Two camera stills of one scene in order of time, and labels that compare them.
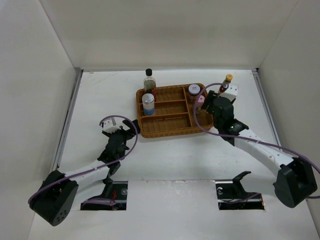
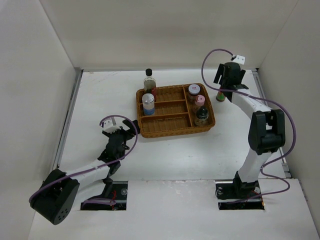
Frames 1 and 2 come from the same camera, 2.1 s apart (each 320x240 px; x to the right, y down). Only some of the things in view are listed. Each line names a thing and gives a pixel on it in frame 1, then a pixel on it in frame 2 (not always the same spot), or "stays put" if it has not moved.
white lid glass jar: (194, 90) stays put
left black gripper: (127, 132) stays put
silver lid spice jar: (148, 104) stays put
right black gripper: (210, 98) to (220, 72)
